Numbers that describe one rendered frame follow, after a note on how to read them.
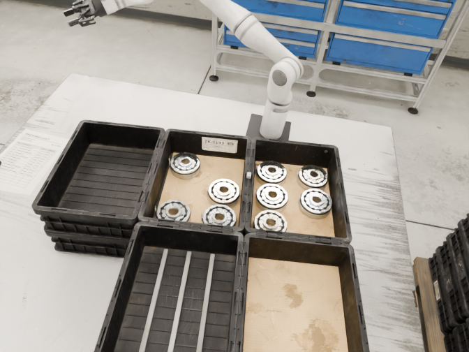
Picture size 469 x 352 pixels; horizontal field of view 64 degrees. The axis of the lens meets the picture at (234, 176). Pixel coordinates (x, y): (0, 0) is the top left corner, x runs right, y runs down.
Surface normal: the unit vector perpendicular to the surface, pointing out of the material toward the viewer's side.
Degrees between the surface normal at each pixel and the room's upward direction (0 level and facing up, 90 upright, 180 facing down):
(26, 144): 0
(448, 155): 0
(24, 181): 0
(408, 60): 90
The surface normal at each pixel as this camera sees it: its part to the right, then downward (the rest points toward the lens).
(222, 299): 0.06, -0.68
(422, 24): -0.19, 0.71
